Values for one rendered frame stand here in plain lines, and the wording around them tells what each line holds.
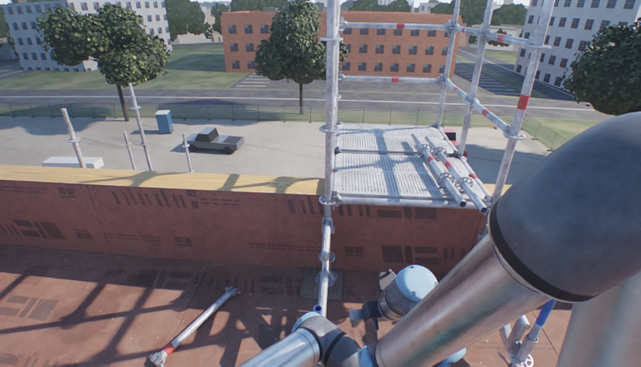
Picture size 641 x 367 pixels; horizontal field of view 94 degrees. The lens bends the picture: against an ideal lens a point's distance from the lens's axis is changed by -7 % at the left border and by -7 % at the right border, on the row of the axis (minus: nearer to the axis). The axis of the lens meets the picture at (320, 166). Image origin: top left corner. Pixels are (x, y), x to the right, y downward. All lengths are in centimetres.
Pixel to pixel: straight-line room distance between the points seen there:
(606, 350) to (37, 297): 317
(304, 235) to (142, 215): 127
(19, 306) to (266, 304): 180
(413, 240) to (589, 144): 224
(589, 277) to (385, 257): 233
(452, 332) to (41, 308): 290
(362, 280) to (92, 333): 190
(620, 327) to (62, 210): 326
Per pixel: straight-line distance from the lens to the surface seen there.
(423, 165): 264
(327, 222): 217
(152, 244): 298
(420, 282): 80
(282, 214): 238
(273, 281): 261
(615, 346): 49
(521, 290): 37
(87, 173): 313
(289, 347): 100
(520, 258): 32
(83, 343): 270
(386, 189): 224
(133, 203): 280
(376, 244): 251
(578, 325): 51
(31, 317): 308
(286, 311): 242
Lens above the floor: 189
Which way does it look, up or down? 27 degrees down
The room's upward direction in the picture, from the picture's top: straight up
